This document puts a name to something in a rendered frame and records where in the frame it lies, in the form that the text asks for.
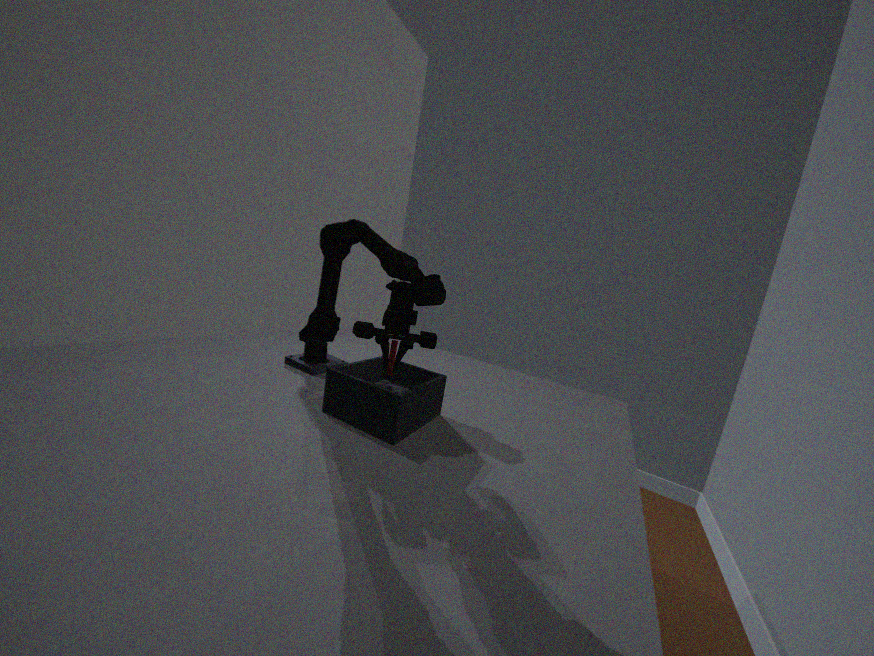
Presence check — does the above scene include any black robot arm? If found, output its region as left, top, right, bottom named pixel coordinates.
left=298, top=219, right=446, bottom=365

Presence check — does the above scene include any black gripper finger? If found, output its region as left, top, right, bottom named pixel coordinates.
left=392, top=341, right=413, bottom=374
left=375, top=337, right=389, bottom=372

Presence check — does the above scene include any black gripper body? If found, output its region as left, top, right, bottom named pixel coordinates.
left=352, top=303, right=437, bottom=349

